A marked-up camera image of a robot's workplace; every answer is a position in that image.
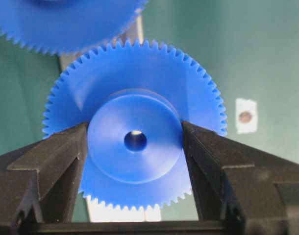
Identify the large blue plastic gear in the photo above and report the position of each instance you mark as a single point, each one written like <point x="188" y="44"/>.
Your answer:
<point x="66" y="26"/>

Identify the grey aluminium profile rail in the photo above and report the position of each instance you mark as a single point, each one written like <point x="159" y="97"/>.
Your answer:
<point x="87" y="210"/>

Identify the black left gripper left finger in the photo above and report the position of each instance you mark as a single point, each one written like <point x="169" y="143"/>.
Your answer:
<point x="43" y="177"/>

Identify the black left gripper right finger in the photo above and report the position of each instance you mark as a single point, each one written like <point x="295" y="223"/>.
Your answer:
<point x="255" y="191"/>

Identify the small blue plastic gear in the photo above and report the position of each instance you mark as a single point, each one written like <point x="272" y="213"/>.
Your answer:
<point x="134" y="98"/>

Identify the white tape patch with coin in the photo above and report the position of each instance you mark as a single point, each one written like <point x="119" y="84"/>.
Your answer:
<point x="246" y="121"/>

